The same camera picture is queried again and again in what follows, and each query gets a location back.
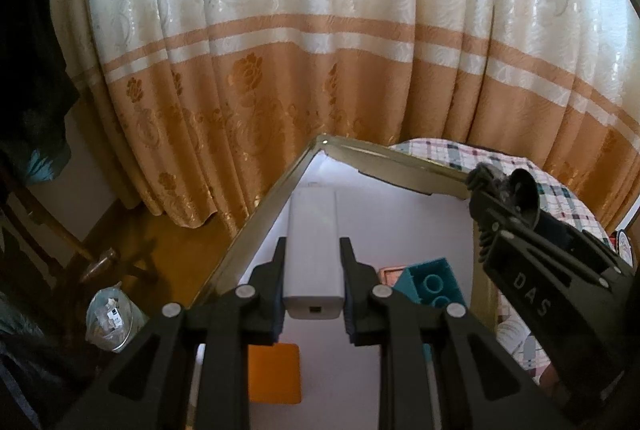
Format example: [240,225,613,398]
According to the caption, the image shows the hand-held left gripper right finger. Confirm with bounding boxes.
[340,237,571,430]

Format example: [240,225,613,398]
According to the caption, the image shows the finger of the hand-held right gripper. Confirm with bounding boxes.
[532,210,617,267]
[469,191,531,263]

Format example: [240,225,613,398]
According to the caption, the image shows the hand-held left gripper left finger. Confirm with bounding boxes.
[52,237,288,430]

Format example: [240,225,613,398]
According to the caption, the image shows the small red box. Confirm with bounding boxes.
[377,266,416,287]

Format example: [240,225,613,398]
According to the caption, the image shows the white power bank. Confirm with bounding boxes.
[282,189,347,321]

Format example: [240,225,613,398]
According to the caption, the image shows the metal tin tray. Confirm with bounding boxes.
[182,135,503,430]

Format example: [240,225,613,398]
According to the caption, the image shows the orange box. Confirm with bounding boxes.
[248,343,302,406]

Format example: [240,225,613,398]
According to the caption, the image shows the blue studded building block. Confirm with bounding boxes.
[394,258,468,361]

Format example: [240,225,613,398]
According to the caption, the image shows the round dark white-rimmed disc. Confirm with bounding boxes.
[612,230,637,267]

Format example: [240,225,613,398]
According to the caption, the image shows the clear plastic bag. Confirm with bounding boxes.
[85,282,148,355]

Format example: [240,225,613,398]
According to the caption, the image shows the wooden chair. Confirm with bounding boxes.
[10,190,161,291]

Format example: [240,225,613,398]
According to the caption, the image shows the cream and orange floral curtain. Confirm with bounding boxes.
[47,0,640,241]

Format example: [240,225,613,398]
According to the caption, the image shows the dark hanging clothing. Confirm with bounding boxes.
[0,0,81,185]

